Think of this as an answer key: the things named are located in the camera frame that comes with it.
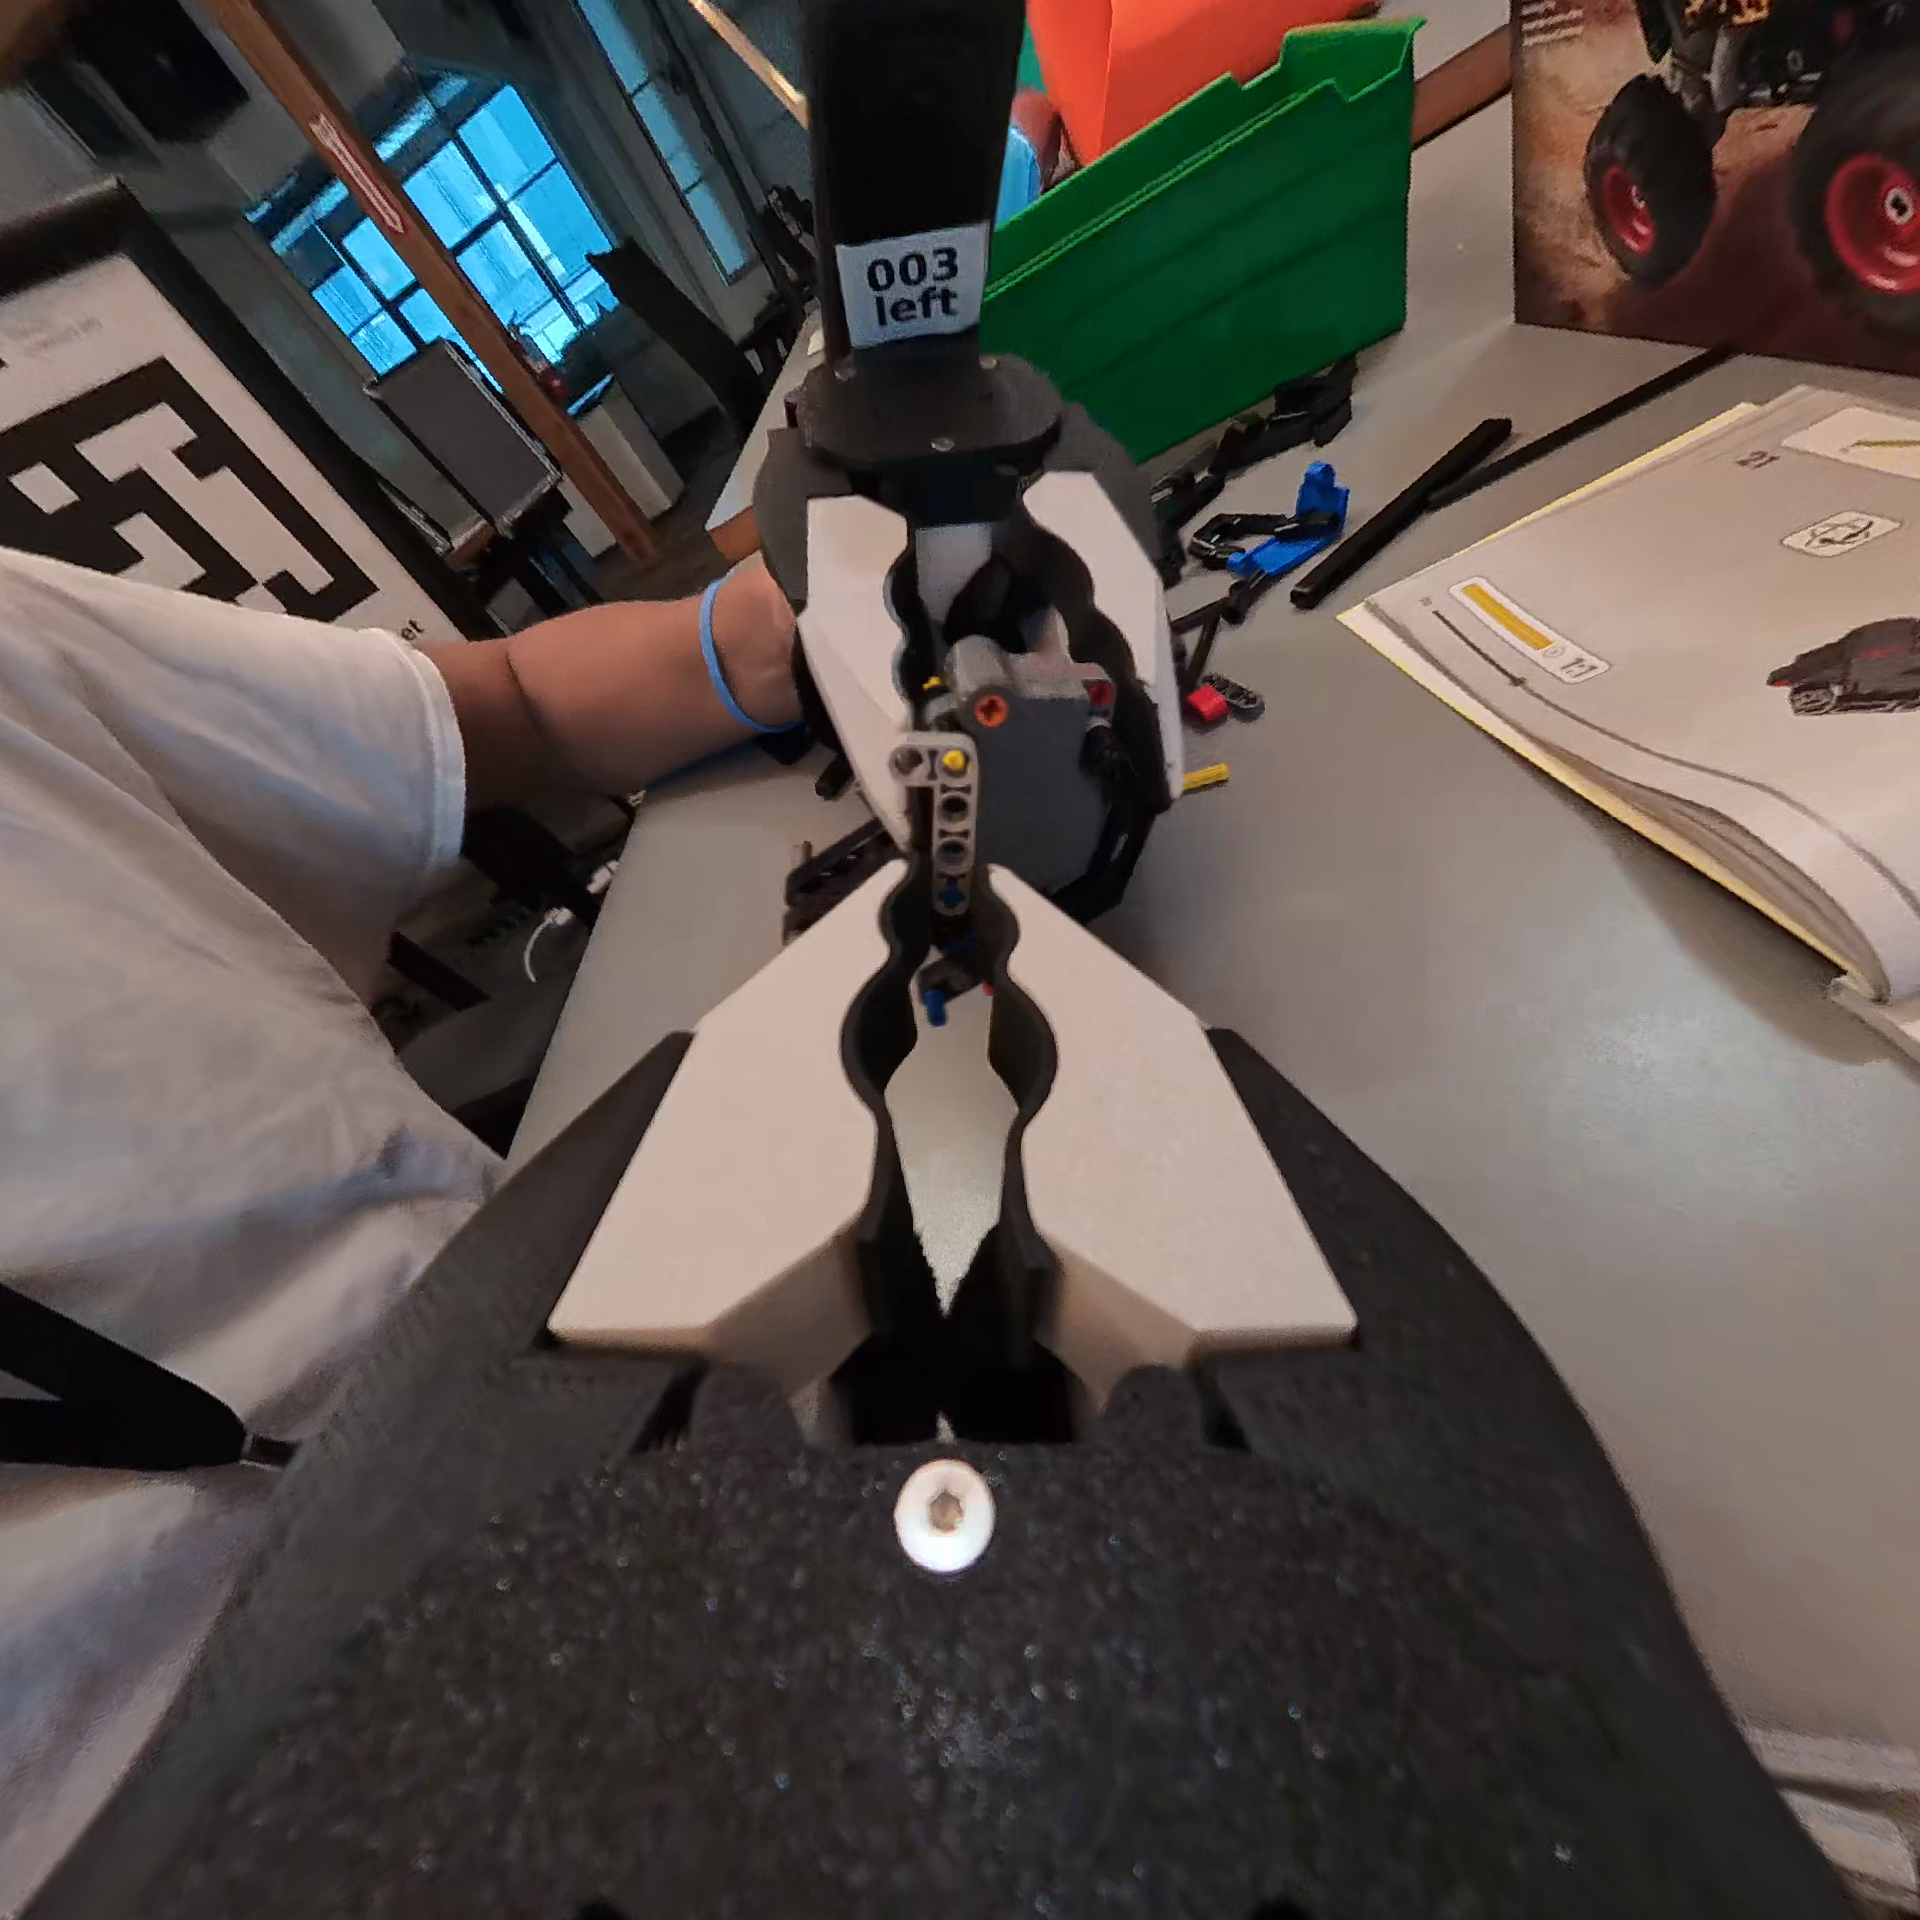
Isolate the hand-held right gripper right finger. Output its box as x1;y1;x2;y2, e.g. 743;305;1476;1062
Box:
959;868;1361;1442

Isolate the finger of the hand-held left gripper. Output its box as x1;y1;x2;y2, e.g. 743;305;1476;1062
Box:
1025;469;1191;800
795;495;939;848

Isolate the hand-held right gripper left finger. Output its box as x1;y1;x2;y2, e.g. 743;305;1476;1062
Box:
547;858;947;1448

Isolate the grey black lego assembly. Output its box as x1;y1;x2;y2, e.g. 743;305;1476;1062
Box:
783;559;1185;1028

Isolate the lego instruction booklet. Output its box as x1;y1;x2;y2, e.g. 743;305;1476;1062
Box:
1336;386;1920;1052

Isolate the person's left forearm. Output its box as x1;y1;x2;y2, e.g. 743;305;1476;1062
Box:
420;563;813;842

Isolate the pile of black lego pieces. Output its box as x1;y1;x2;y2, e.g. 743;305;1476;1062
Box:
1147;353;1359;678

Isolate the long black lego rod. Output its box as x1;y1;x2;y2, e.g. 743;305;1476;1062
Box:
1294;420;1514;608

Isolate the lego set box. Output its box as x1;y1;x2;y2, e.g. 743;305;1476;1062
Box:
1508;0;1920;376

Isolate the blue wristband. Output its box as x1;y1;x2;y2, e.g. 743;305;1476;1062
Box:
698;576;805;737

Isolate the orange plastic bin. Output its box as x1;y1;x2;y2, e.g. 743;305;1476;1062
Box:
1026;0;1373;166

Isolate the green plastic bin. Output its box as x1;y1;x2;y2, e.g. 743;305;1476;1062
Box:
975;16;1425;464

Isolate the large paned window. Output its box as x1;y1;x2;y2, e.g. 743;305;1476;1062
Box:
248;67;624;376

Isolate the person's white t-shirt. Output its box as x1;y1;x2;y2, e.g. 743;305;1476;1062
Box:
0;547;511;1920

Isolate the black white marker board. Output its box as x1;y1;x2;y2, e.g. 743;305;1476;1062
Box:
0;180;468;648

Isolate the slanted wooden post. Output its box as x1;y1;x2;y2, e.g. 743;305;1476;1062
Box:
194;0;662;565

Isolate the black shoulder strap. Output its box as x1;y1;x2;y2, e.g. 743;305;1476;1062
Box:
0;1290;293;1472

